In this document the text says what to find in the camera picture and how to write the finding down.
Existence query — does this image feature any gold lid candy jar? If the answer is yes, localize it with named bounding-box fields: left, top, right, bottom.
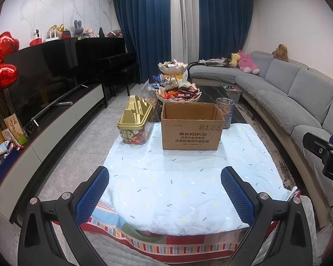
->
left=117, top=95, right=153, bottom=145

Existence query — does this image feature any grey television cabinet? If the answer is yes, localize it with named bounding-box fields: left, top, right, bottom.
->
left=0, top=83, right=106, bottom=222

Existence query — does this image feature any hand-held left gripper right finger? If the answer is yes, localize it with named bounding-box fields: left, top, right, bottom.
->
left=220, top=166, right=318, bottom=266

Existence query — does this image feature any grey sectional sofa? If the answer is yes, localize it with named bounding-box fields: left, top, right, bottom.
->
left=189, top=51, right=333, bottom=228

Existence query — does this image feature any white router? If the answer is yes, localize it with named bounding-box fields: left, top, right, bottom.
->
left=46, top=29, right=59, bottom=43

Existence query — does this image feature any pile of assorted snack packets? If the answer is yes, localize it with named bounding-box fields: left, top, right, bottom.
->
left=151, top=59, right=200, bottom=102

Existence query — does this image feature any striped colourful cloth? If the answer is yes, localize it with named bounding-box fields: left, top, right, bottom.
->
left=80, top=191, right=303, bottom=255

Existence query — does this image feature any light blue tablecloth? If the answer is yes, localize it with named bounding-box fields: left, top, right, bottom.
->
left=101, top=122, right=284, bottom=232

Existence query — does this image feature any dark cloth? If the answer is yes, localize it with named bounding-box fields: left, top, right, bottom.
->
left=198, top=58, right=231, bottom=67

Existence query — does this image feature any blue curtain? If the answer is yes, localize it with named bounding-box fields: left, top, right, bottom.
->
left=197, top=0, right=254, bottom=63
left=112, top=0, right=172, bottom=85

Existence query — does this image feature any clear jar of brown balls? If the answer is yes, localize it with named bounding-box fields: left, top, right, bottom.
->
left=216, top=98, right=235, bottom=129

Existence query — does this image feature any red foil heart balloon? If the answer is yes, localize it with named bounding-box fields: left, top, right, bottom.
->
left=0, top=32, right=20, bottom=65
left=0, top=64, right=19, bottom=92

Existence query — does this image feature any white tiered snack dish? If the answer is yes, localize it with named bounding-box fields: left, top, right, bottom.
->
left=155, top=60, right=201, bottom=104

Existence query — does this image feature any white security camera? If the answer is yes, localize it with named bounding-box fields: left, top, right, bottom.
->
left=30, top=28, right=43, bottom=47

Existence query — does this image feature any brown plush toy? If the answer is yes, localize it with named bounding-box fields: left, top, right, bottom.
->
left=272, top=44, right=289, bottom=62

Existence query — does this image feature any black upright piano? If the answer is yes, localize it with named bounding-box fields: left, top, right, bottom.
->
left=75, top=37, right=141, bottom=108

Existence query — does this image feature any brown cardboard box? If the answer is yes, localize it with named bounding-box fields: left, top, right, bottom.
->
left=161, top=102, right=225, bottom=151

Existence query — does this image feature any blue storage box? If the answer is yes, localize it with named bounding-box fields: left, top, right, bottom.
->
left=0, top=141, right=21, bottom=187

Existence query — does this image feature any clear bag of nuts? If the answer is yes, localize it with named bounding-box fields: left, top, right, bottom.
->
left=140, top=79, right=159, bottom=114

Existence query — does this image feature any brown printed paper bag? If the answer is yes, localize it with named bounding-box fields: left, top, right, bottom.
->
left=4, top=113, right=25, bottom=142

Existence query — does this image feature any grey patterned rug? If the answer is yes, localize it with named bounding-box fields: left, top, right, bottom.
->
left=233, top=102, right=297, bottom=189

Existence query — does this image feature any grey toy bin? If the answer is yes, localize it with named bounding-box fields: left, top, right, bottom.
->
left=220, top=84, right=242, bottom=104

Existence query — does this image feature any white sheer curtain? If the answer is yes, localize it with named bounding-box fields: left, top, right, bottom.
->
left=169, top=0, right=200, bottom=74

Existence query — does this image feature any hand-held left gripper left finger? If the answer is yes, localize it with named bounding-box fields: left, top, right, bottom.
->
left=17, top=166, right=110, bottom=266

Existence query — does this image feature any black curved television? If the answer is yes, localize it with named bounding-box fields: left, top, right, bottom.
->
left=3, top=44, right=89, bottom=128

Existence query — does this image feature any pink plush toy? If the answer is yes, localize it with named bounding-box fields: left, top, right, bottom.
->
left=237, top=50, right=260, bottom=75

